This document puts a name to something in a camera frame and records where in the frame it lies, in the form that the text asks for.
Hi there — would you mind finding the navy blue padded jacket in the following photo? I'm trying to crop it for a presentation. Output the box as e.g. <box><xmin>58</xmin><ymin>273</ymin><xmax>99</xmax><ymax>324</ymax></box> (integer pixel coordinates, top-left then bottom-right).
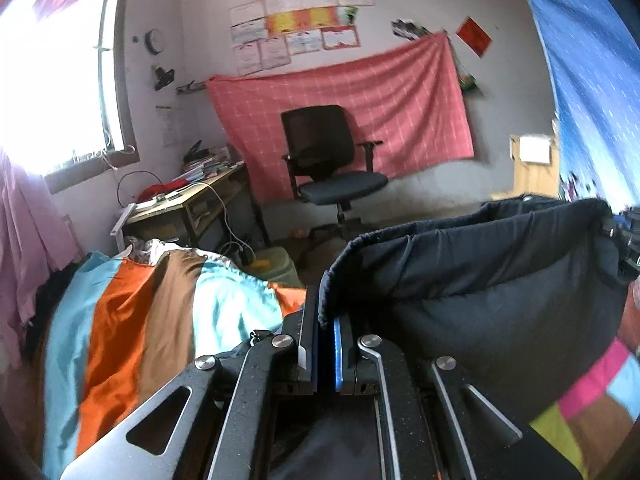
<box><xmin>264</xmin><ymin>196</ymin><xmax>639</xmax><ymax>479</ymax></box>

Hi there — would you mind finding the person's right hand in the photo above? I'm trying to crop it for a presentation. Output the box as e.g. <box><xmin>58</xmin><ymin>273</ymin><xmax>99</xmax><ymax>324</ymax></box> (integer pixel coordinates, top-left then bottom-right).
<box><xmin>617</xmin><ymin>278</ymin><xmax>640</xmax><ymax>356</ymax></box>

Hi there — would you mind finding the colourful striped bed sheet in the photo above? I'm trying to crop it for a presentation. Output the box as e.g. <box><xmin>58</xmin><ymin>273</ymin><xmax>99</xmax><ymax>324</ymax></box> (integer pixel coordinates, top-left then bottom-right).
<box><xmin>27</xmin><ymin>247</ymin><xmax>306</xmax><ymax>479</ymax></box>

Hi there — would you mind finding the blue patterned hanging curtain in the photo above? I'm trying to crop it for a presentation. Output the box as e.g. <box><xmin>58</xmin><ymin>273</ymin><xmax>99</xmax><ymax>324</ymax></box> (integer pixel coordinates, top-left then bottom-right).
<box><xmin>527</xmin><ymin>0</ymin><xmax>639</xmax><ymax>211</ymax></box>

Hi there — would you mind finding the green plastic container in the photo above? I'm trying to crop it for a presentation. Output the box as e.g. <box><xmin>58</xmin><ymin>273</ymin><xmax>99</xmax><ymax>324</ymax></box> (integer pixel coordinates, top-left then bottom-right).
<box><xmin>242</xmin><ymin>247</ymin><xmax>304</xmax><ymax>288</ymax></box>

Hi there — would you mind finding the wooden desk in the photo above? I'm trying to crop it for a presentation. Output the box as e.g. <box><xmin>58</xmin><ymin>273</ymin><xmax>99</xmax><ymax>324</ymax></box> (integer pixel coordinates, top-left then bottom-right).
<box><xmin>110</xmin><ymin>162</ymin><xmax>271</xmax><ymax>250</ymax></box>

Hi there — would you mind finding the pink hanging garment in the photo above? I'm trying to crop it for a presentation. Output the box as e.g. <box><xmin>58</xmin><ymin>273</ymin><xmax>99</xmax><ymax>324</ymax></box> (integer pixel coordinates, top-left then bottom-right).
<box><xmin>1</xmin><ymin>155</ymin><xmax>78</xmax><ymax>367</ymax></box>

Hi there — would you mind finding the black office chair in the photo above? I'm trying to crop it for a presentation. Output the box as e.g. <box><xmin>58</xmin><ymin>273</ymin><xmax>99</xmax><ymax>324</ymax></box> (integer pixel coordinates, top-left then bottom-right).
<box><xmin>281</xmin><ymin>105</ymin><xmax>388</xmax><ymax>240</ymax></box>

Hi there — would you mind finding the red square wall paper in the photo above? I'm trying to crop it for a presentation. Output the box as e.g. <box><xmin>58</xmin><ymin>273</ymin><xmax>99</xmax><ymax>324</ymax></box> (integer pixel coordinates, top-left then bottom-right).
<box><xmin>457</xmin><ymin>16</ymin><xmax>492</xmax><ymax>58</ymax></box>

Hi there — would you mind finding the pink checked wall cloth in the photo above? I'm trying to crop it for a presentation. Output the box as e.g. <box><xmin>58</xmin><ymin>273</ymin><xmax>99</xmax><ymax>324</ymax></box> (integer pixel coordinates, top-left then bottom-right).
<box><xmin>205</xmin><ymin>30</ymin><xmax>476</xmax><ymax>206</ymax></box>

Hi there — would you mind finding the window with frame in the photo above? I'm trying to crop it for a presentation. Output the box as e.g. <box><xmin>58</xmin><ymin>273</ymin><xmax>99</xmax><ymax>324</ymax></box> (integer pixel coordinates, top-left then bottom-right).
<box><xmin>1</xmin><ymin>0</ymin><xmax>140</xmax><ymax>193</ymax></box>

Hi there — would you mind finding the wall certificates cluster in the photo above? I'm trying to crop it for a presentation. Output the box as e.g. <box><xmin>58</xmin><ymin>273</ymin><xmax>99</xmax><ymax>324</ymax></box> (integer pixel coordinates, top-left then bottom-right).
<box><xmin>229</xmin><ymin>0</ymin><xmax>374</xmax><ymax>76</ymax></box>

